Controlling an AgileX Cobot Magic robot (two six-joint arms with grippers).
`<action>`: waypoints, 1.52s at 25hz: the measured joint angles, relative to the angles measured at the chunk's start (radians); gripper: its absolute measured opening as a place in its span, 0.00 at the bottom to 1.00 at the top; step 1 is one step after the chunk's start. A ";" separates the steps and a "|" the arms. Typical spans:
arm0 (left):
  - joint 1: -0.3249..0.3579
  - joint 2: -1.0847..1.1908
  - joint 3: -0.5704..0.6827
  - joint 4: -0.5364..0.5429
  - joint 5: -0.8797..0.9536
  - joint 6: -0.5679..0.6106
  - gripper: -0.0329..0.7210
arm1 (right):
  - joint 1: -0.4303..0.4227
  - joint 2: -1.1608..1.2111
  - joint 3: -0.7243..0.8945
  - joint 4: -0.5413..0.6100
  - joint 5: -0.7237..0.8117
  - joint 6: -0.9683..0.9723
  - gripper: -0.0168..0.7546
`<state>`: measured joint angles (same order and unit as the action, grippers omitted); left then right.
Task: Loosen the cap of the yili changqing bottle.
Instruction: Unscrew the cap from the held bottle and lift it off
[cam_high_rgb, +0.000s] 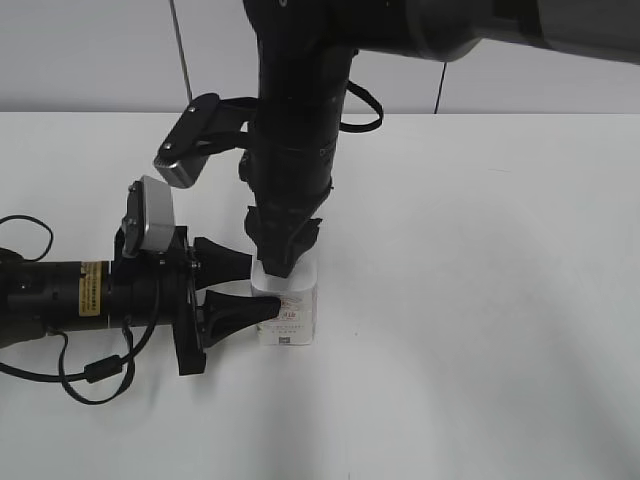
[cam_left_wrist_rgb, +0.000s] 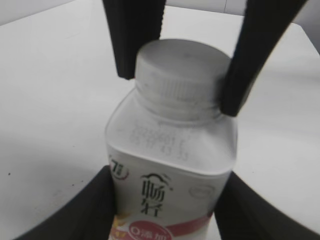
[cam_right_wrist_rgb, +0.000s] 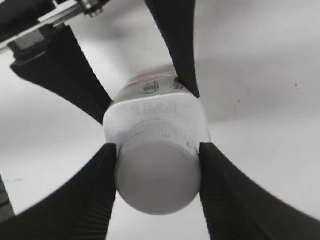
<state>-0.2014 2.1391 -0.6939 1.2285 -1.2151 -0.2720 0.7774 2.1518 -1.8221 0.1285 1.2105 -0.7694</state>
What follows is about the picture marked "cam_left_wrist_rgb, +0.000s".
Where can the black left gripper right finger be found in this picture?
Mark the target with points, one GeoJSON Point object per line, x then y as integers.
{"type": "Point", "coordinates": [242, 214]}

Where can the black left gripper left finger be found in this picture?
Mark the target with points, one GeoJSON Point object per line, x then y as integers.
{"type": "Point", "coordinates": [88, 216]}

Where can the white Yili Changqing yogurt bottle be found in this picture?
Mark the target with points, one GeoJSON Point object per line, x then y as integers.
{"type": "Point", "coordinates": [168, 173]}

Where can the white plastic bottle cap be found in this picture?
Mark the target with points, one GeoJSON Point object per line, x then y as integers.
{"type": "Point", "coordinates": [180, 79]}

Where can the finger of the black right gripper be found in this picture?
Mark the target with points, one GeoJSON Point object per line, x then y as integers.
{"type": "Point", "coordinates": [132, 24]}
{"type": "Point", "coordinates": [264, 23]}

